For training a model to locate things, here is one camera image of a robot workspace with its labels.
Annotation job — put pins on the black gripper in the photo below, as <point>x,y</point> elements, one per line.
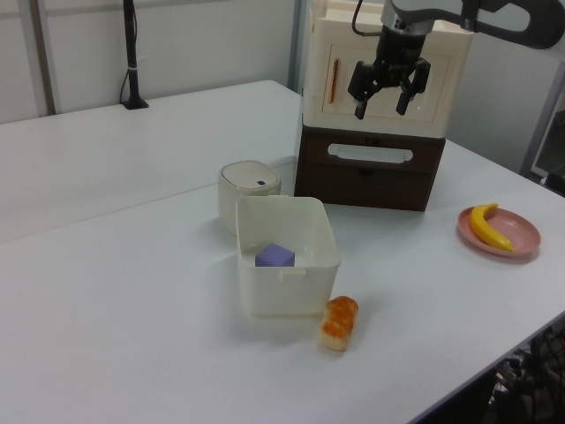
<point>399,53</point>

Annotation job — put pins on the white plastic box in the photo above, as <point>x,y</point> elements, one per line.
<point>287,291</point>

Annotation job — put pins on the white black Franka robot arm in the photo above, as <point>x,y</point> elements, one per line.
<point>424,9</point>

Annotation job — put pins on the cream plastic storage cabinet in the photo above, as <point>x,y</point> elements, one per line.
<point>318,53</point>

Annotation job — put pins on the dark brown drawer unit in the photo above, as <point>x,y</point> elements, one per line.
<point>366,185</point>

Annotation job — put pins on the cream lidded trash bin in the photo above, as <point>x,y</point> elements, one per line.
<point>247,181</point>

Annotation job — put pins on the yellow banana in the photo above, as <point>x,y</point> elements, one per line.
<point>483,229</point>

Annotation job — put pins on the pink plate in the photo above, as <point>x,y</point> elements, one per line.
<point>521,234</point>

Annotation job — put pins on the purple cube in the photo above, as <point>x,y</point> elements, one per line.
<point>274,257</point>

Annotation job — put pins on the toasted bread slice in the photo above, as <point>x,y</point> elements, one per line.
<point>337,324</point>

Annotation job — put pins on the black pole stand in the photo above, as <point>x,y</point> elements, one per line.
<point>131,53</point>

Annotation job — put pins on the black office chair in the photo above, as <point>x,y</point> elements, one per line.
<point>538,380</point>

